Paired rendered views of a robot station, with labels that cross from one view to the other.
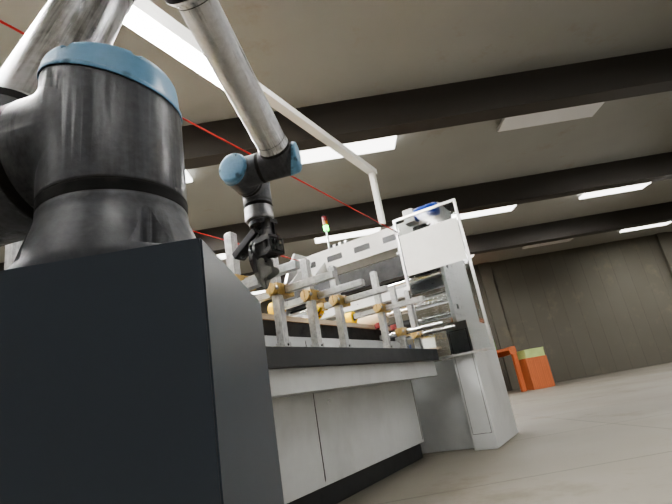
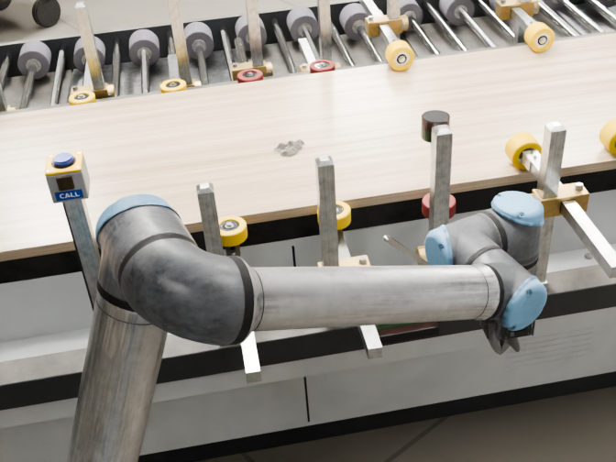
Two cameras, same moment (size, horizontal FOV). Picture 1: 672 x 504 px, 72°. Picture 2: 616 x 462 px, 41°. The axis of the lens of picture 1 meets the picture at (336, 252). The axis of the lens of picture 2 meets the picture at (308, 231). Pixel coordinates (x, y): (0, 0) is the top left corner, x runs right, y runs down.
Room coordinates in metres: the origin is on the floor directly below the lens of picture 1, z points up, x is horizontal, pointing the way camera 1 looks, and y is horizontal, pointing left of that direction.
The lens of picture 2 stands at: (0.35, -0.52, 2.03)
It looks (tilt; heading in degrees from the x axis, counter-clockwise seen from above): 36 degrees down; 54
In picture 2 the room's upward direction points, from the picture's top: 4 degrees counter-clockwise
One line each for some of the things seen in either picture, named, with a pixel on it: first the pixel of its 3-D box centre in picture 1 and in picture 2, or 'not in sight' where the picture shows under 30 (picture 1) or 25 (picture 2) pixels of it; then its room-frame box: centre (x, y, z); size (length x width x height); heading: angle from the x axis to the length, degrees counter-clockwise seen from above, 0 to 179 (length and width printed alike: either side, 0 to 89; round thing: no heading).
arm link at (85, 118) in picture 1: (107, 141); not in sight; (0.46, 0.24, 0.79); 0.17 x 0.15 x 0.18; 78
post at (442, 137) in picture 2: not in sight; (438, 221); (1.46, 0.51, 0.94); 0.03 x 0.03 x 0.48; 62
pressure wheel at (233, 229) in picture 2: not in sight; (231, 243); (1.12, 0.86, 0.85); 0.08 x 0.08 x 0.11
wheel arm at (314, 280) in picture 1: (284, 289); not in sight; (1.92, 0.24, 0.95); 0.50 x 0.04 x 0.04; 62
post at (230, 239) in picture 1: (236, 292); (544, 215); (1.68, 0.39, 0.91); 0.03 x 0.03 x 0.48; 62
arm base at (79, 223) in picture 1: (116, 251); not in sight; (0.46, 0.23, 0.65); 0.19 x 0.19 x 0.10
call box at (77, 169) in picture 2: not in sight; (68, 178); (0.79, 0.88, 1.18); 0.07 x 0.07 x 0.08; 62
